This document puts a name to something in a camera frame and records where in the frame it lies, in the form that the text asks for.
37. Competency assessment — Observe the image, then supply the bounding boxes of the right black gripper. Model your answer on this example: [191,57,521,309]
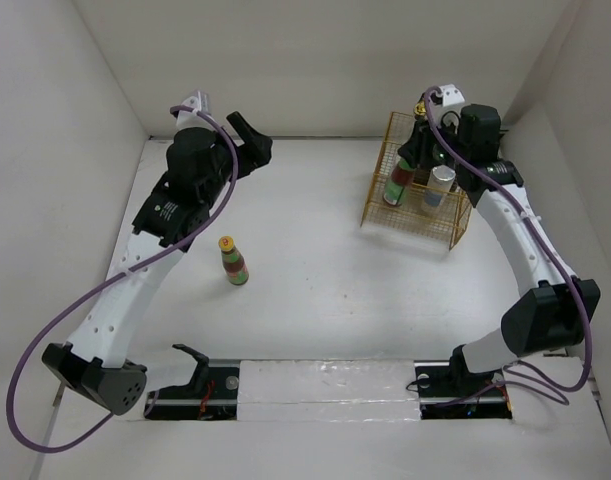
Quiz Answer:
[398,112,471,171]

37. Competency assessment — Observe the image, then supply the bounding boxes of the white blue shaker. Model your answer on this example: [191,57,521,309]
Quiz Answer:
[421,165,456,214]

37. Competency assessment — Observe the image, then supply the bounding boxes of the yellow-capped sauce bottle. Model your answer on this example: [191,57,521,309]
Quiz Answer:
[382,157,415,207]
[218,236,249,286]

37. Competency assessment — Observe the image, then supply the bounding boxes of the clear square glass bottle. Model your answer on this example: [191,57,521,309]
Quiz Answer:
[413,97,426,121]

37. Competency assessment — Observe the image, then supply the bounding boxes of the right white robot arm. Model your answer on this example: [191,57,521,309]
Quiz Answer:
[399,98,601,394]

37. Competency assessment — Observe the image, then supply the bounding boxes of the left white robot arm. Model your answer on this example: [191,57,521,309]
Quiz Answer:
[42,107,273,416]

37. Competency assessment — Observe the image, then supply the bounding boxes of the gold wire basket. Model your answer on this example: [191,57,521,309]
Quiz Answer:
[360,112,473,249]

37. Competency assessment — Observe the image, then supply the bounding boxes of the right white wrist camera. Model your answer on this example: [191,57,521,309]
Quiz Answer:
[430,84,465,108]

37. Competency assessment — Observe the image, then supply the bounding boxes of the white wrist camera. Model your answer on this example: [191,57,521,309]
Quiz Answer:
[430,84,465,108]
[170,90,211,128]

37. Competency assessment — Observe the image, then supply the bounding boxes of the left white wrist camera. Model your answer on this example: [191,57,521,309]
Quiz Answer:
[170,90,211,128]

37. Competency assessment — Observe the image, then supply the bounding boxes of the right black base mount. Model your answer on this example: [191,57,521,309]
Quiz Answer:
[406,361,512,420]

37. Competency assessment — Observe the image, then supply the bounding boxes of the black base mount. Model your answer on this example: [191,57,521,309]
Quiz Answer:
[406,361,512,420]
[144,360,240,422]

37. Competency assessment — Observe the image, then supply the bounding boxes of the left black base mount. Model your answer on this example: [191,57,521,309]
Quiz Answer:
[144,360,240,422]

